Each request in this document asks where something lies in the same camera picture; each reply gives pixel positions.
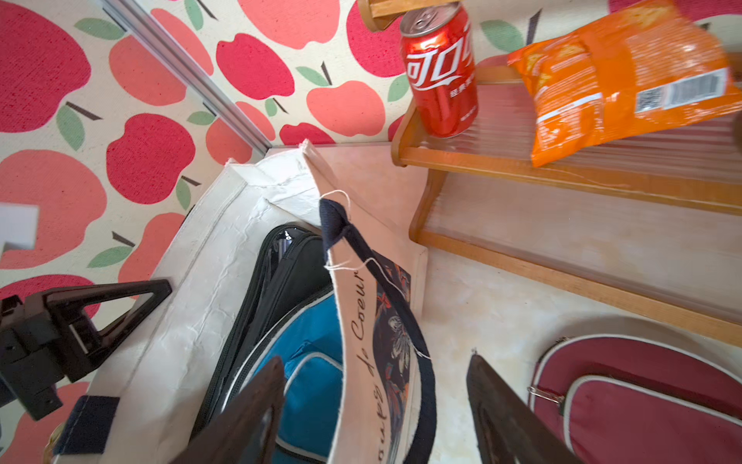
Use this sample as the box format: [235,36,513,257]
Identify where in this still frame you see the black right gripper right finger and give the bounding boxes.
[467,353,580,464]

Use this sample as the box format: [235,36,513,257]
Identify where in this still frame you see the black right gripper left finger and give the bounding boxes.
[173,357,285,464]

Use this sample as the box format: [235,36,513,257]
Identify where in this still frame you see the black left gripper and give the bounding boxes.
[0,277,174,421]

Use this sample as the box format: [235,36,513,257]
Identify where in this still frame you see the white canvas tote bag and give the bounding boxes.
[50,142,437,463]

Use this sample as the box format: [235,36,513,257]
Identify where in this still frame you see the maroon paddle case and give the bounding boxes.
[528,334,741,463]

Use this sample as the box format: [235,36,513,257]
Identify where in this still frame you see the black paddle case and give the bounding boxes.
[191,223,332,438]

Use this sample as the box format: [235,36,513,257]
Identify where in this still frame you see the orange snack bag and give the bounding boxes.
[508,1,741,167]

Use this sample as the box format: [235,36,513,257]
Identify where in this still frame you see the wooden two-tier shelf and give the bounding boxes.
[356,0,742,349]

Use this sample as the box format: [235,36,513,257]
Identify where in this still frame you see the red cola can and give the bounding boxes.
[400,2,479,138]

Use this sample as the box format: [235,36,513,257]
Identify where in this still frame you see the aluminium frame post left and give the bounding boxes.
[100,1,272,158]

